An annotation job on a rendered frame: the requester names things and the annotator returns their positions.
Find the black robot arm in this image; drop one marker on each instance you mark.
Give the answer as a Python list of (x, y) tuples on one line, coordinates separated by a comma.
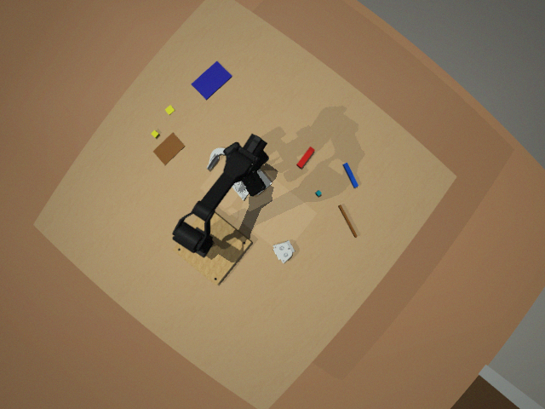
[(240, 162)]

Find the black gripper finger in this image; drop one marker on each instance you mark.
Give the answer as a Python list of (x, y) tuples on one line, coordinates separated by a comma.
[(246, 183)]

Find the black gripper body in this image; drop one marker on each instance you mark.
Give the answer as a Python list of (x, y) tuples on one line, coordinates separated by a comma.
[(255, 186)]

